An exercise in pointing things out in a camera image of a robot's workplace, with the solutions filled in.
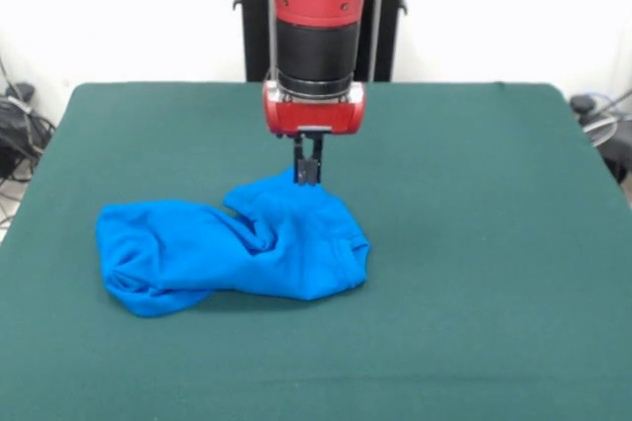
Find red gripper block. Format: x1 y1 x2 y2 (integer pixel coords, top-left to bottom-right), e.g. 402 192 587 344
261 79 368 187

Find blue laundry item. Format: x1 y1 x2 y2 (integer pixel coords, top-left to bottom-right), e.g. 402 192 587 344
94 166 371 319

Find dark green table cloth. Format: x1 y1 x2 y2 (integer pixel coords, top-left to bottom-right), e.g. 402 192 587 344
0 82 632 421

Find black equipment case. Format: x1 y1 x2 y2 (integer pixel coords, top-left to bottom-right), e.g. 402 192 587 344
599 117 632 185

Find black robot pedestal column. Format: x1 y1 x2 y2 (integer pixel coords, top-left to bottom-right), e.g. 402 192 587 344
231 0 429 84

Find black floor cable tangle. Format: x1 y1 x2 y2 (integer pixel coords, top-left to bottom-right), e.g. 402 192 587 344
0 52 59 232

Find grey and blue cables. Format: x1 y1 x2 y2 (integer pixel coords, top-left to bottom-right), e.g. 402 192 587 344
575 89 632 121

